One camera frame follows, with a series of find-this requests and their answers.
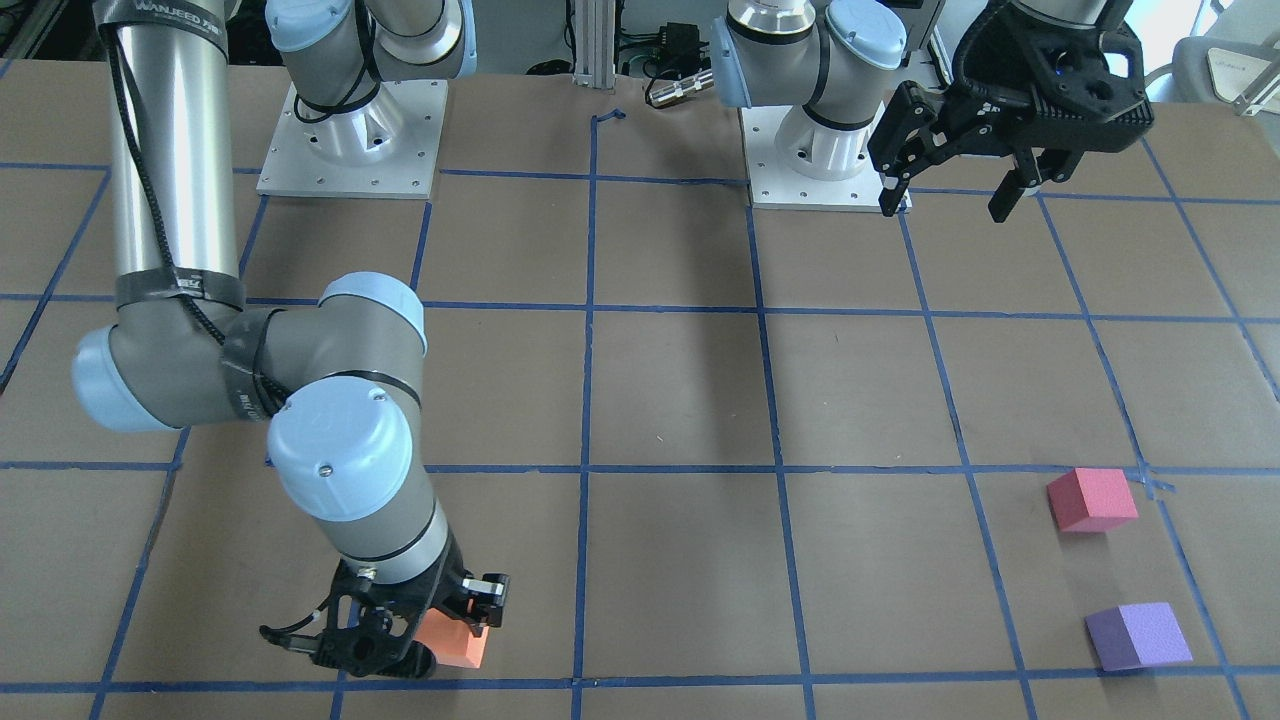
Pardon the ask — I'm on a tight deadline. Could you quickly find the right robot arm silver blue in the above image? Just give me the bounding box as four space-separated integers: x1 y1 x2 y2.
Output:
72 1 509 679

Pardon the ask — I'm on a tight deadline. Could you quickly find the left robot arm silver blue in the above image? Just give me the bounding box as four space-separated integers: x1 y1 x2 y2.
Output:
710 1 1155 223

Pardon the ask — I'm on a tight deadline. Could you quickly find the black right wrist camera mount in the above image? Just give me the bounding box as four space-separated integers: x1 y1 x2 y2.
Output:
259 601 404 676

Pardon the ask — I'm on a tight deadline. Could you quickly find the pink foam cube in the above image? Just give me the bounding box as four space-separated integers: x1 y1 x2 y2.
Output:
1046 468 1140 533

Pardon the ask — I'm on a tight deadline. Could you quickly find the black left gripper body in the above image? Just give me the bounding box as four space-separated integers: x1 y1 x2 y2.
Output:
869 1 1155 179

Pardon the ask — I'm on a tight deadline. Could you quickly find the silver metal connector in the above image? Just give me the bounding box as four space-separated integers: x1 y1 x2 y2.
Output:
644 69 716 110

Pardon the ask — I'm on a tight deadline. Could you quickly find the orange foam cube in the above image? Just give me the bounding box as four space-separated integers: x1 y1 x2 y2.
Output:
415 609 490 669

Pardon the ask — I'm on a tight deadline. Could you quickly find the aluminium frame post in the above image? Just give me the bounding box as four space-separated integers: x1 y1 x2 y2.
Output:
570 0 620 94

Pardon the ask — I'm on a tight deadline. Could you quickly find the purple foam cube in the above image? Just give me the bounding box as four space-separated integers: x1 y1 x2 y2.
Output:
1084 602 1193 673

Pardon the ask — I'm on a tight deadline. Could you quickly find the brown paper table mat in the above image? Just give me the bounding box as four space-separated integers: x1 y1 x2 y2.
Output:
3 61 1277 719

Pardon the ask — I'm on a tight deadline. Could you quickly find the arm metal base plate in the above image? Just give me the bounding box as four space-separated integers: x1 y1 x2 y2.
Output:
257 79 449 200
740 105 883 214

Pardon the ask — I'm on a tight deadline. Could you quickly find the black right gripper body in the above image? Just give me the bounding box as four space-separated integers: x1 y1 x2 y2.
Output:
328 541 509 651

